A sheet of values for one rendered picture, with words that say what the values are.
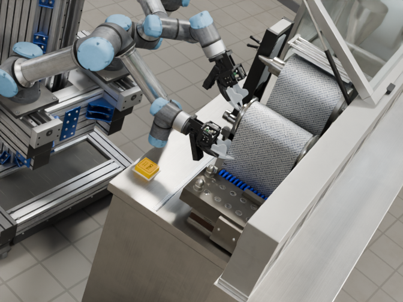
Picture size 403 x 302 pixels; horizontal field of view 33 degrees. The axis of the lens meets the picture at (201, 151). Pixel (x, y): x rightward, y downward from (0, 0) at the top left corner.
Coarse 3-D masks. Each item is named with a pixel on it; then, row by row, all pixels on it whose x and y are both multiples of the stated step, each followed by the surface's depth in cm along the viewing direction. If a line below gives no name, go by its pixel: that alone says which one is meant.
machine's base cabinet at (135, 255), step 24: (120, 216) 257; (144, 216) 251; (120, 240) 264; (144, 240) 257; (168, 240) 250; (96, 264) 279; (120, 264) 271; (144, 264) 263; (168, 264) 256; (192, 264) 249; (96, 288) 286; (120, 288) 278; (144, 288) 270; (168, 288) 262; (192, 288) 255
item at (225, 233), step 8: (216, 224) 239; (224, 224) 237; (232, 224) 237; (216, 232) 241; (224, 232) 239; (232, 232) 237; (240, 232) 235; (216, 240) 243; (224, 240) 241; (232, 240) 239; (224, 248) 243; (232, 248) 241
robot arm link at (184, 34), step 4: (180, 20) 242; (184, 20) 243; (188, 20) 244; (180, 24) 242; (184, 24) 242; (188, 24) 243; (180, 28) 241; (184, 28) 242; (188, 28) 242; (180, 32) 242; (184, 32) 242; (188, 32) 243; (180, 36) 243; (184, 36) 243; (188, 36) 243; (180, 40) 245; (184, 40) 245; (188, 40) 245; (192, 40) 245; (196, 40) 242
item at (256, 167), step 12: (240, 144) 246; (252, 144) 243; (240, 156) 248; (252, 156) 246; (264, 156) 243; (228, 168) 254; (240, 168) 251; (252, 168) 248; (264, 168) 245; (276, 168) 242; (288, 168) 240; (240, 180) 253; (252, 180) 251; (264, 180) 248; (276, 180) 245; (264, 192) 250
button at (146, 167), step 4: (144, 160) 262; (148, 160) 263; (140, 164) 260; (144, 164) 261; (148, 164) 261; (152, 164) 262; (156, 164) 263; (136, 168) 260; (140, 168) 259; (144, 168) 259; (148, 168) 260; (152, 168) 260; (156, 168) 261; (140, 172) 259; (144, 172) 258; (148, 172) 258; (152, 172) 259; (156, 172) 262; (148, 176) 258
